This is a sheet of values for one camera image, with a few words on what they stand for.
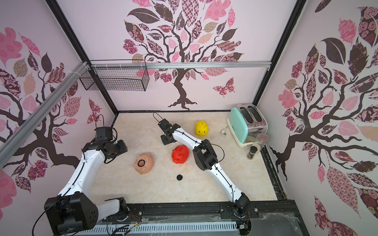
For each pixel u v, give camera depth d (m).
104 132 0.63
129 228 0.69
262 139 0.85
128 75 0.95
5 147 0.49
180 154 0.85
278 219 0.72
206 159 0.65
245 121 0.90
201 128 1.00
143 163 0.82
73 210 0.39
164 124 0.82
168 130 0.77
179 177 0.85
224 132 1.06
